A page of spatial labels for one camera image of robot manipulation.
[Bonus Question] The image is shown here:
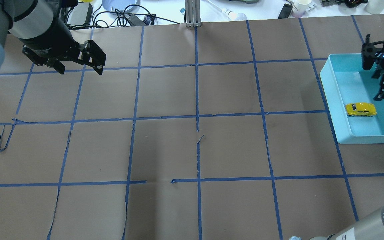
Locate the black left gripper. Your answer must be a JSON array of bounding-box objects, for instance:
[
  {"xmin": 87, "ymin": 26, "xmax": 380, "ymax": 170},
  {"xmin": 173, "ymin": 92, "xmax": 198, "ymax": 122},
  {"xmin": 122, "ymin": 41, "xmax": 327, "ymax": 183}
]
[{"xmin": 22, "ymin": 16, "xmax": 106, "ymax": 75}]

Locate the white paper cup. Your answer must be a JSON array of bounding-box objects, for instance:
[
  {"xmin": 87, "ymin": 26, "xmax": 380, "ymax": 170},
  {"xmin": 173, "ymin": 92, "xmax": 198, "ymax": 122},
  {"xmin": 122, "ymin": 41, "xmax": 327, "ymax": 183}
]
[{"xmin": 292, "ymin": 0, "xmax": 312, "ymax": 18}]

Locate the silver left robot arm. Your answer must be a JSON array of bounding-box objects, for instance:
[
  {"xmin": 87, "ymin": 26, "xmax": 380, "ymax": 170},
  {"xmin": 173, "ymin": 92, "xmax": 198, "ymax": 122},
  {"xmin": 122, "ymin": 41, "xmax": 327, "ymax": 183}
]
[{"xmin": 0, "ymin": 0, "xmax": 106, "ymax": 75}]

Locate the aluminium frame post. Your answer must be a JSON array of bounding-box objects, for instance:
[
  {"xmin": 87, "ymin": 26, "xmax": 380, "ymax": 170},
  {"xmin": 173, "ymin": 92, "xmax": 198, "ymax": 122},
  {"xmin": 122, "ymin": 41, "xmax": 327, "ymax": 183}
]
[{"xmin": 184, "ymin": 0, "xmax": 202, "ymax": 28}]

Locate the yellow toy beetle car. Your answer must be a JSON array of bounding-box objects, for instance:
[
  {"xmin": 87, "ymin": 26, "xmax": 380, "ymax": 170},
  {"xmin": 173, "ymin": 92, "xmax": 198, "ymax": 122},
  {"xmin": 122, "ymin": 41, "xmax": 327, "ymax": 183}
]
[{"xmin": 345, "ymin": 102, "xmax": 377, "ymax": 117}]

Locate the light blue plate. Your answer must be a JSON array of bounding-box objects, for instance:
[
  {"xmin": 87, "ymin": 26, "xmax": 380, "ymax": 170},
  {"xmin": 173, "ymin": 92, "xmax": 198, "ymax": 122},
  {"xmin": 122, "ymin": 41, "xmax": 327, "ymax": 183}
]
[{"xmin": 101, "ymin": 0, "xmax": 140, "ymax": 13}]

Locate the turquoise plastic storage bin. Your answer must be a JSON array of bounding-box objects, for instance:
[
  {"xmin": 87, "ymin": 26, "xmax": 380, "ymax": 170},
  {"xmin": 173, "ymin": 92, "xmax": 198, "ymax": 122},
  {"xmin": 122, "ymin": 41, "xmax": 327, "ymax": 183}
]
[{"xmin": 320, "ymin": 54, "xmax": 384, "ymax": 144}]

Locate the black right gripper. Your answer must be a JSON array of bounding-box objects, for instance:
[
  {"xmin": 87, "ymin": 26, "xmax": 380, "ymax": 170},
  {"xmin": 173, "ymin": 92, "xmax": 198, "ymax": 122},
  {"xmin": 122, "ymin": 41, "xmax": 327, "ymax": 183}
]
[{"xmin": 361, "ymin": 33, "xmax": 384, "ymax": 102}]

